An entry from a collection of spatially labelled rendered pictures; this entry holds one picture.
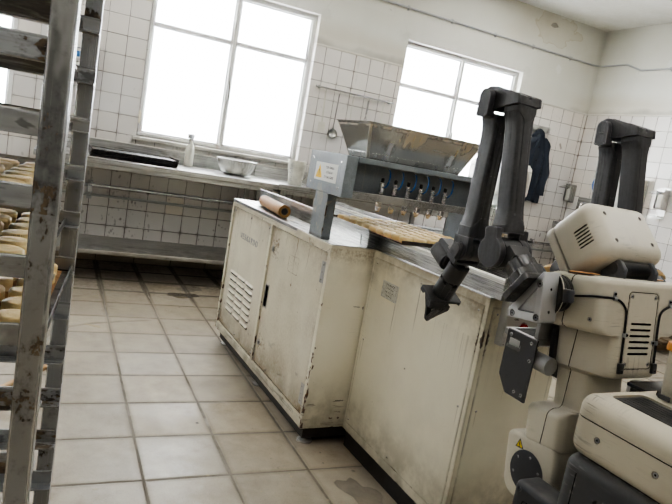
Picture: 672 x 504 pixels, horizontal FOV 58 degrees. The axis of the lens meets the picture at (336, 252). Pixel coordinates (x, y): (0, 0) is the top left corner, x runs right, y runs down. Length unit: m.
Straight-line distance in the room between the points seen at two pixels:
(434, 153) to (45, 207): 1.93
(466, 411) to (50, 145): 1.48
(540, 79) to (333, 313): 5.00
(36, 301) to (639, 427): 0.98
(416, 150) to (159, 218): 3.22
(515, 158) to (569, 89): 5.77
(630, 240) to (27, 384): 1.24
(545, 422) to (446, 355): 0.53
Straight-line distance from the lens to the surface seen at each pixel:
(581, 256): 1.50
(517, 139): 1.51
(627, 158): 1.84
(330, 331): 2.40
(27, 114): 0.84
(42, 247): 0.83
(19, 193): 0.85
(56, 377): 1.36
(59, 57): 0.81
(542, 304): 1.38
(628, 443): 1.23
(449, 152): 2.58
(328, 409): 2.54
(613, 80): 7.35
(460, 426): 1.97
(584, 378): 1.54
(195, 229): 5.39
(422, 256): 2.15
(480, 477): 2.11
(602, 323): 1.43
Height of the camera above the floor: 1.17
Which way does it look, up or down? 9 degrees down
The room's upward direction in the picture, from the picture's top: 10 degrees clockwise
